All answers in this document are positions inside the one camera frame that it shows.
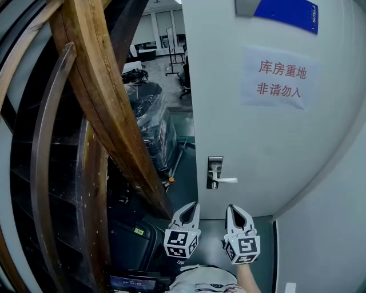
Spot silver door lock with handle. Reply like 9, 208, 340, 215
206, 156, 238, 190

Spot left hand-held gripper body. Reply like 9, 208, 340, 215
163, 223, 201, 260

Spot brown wooden stair beam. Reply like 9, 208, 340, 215
47, 0, 174, 220

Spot person's right forearm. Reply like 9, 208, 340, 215
235, 262, 262, 293

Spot blue and grey door plate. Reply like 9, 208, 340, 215
234, 0, 320, 35

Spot person's light printed shirt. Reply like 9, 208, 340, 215
168, 264, 241, 293

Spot dark office desk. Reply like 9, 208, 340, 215
136, 42, 158, 62

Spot dark staircase steps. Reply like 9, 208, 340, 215
10, 82, 97, 293

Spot paper notice with red print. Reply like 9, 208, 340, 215
239, 45, 320, 111

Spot black hard case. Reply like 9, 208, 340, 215
109, 219, 158, 271

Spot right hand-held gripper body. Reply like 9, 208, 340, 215
221, 228, 261, 266

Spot black device with lit screen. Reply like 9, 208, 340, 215
108, 272, 170, 293

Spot long metal rod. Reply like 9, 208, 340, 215
168, 137, 189, 184

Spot black plastic-wrapped pallet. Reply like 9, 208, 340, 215
124, 81, 180, 173

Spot black office chair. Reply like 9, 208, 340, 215
177, 63, 192, 100

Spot white door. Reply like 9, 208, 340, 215
181, 0, 366, 221

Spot curved metal handrail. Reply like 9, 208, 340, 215
29, 42, 78, 293

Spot whiteboard on wheeled stand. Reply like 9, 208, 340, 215
165, 26, 186, 77

